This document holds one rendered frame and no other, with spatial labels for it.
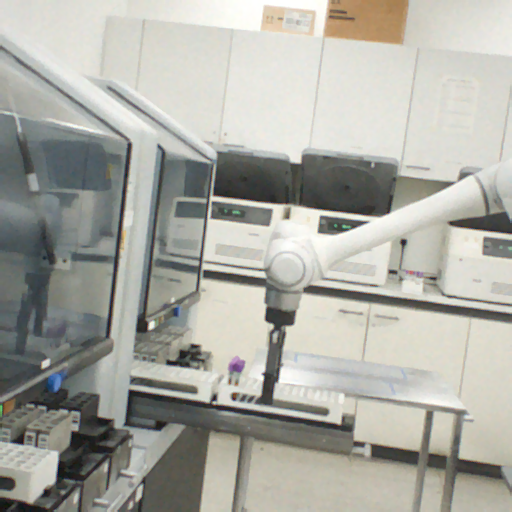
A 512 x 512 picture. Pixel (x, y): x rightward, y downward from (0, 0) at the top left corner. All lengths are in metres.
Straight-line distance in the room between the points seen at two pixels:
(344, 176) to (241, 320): 0.99
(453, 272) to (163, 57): 2.00
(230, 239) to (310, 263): 2.59
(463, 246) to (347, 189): 0.76
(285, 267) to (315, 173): 2.85
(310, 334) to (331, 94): 1.33
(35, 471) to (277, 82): 3.50
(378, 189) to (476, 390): 1.20
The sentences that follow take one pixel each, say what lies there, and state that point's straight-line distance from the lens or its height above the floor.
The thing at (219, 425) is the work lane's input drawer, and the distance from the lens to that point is 1.95.
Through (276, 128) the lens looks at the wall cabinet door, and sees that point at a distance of 4.54.
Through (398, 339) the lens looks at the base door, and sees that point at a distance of 4.26.
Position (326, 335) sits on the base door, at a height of 0.62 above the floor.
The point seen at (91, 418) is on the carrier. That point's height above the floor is 0.84.
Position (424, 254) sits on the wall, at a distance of 4.85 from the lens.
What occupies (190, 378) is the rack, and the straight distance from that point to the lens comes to 1.97.
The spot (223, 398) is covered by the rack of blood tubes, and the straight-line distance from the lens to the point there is 1.95.
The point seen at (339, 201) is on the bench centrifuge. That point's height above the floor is 1.32.
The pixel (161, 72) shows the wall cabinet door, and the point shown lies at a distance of 4.70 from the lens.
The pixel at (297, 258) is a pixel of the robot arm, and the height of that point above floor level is 1.20.
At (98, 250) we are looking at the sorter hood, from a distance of 1.54.
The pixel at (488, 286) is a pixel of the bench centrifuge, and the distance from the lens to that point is 4.27.
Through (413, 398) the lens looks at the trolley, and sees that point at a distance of 2.29.
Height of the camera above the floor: 1.34
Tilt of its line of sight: 5 degrees down
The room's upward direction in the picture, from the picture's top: 7 degrees clockwise
